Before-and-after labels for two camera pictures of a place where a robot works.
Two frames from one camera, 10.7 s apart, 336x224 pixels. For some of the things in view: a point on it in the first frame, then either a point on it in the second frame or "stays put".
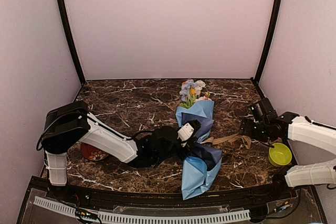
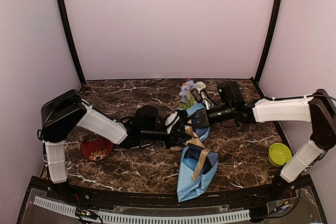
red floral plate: [91, 152] stays put
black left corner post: [64, 19] stays put
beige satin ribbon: [229, 138] -> [193, 141]
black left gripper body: [186, 153] -> [170, 142]
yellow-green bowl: [280, 156] stays put
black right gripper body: [259, 132] -> [205, 118]
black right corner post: [274, 25] stays put
